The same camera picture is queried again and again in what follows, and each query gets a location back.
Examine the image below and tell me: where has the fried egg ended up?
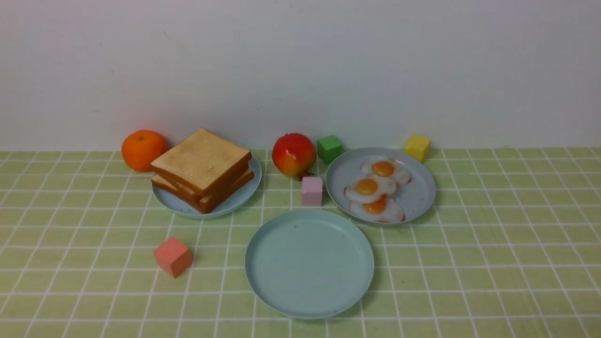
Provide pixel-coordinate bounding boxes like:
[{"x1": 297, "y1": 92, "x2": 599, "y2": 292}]
[
  {"x1": 344, "y1": 174, "x2": 399, "y2": 205},
  {"x1": 349, "y1": 199, "x2": 406, "y2": 223},
  {"x1": 360, "y1": 157, "x2": 412, "y2": 186}
]

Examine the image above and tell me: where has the red yellow apple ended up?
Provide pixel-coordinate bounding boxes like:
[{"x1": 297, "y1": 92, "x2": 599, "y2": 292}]
[{"x1": 272, "y1": 132, "x2": 317, "y2": 181}]

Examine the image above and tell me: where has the pink cube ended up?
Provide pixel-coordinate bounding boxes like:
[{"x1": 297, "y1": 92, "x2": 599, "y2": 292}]
[{"x1": 301, "y1": 176, "x2": 324, "y2": 207}]

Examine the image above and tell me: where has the green cube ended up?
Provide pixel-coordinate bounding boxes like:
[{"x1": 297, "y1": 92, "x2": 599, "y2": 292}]
[{"x1": 317, "y1": 135, "x2": 344, "y2": 164}]

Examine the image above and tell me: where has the light blue bread plate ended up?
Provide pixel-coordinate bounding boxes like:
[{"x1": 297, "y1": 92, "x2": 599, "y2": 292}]
[{"x1": 152, "y1": 154, "x2": 262, "y2": 220}]

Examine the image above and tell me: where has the teal centre plate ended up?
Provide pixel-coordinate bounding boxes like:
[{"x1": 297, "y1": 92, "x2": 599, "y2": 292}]
[{"x1": 244, "y1": 209, "x2": 375, "y2": 320}]

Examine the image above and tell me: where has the grey egg plate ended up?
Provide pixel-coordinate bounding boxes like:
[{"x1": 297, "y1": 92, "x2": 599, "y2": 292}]
[{"x1": 326, "y1": 147, "x2": 436, "y2": 225}]

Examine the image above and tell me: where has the yellow cube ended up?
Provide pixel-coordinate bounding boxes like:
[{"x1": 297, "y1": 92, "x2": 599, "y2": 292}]
[{"x1": 405, "y1": 134, "x2": 431, "y2": 162}]

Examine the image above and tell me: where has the salmon red cube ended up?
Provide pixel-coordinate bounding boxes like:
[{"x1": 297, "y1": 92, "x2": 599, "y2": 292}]
[{"x1": 153, "y1": 237, "x2": 193, "y2": 278}]

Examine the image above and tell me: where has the orange fruit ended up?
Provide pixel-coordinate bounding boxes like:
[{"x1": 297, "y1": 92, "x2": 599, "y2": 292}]
[{"x1": 122, "y1": 129, "x2": 169, "y2": 172}]

